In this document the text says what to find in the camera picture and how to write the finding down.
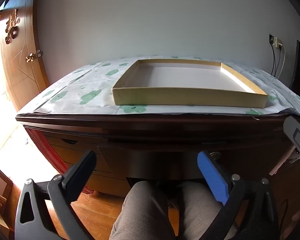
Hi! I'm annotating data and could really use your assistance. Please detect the person's grey trouser legs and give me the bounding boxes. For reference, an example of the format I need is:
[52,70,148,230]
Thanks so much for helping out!
[109,181,222,239]

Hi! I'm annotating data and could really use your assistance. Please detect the dark wooden dresser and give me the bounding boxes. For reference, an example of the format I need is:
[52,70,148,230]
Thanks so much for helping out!
[16,114,291,196]

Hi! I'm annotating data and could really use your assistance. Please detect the white green-patterned table cloth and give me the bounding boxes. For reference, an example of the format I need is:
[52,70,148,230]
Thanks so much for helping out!
[18,57,300,115]

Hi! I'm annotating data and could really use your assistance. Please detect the shallow gold cardboard tray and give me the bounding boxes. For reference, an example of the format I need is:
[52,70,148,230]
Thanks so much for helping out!
[112,59,268,108]

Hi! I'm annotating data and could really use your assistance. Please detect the brass door knob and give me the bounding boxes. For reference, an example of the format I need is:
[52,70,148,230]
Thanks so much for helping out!
[25,53,36,63]

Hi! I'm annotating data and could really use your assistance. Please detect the wooden door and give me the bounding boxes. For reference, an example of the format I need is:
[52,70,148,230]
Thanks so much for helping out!
[0,0,50,110]

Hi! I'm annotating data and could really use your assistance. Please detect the gold door ornament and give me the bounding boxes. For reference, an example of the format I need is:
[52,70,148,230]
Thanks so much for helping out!
[5,9,20,44]

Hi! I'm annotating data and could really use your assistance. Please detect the power cables on wall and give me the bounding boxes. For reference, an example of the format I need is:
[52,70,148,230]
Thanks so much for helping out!
[271,45,287,79]

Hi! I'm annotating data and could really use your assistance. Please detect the wall power outlet with plugs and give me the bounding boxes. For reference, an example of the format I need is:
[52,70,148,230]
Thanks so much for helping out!
[269,34,283,48]

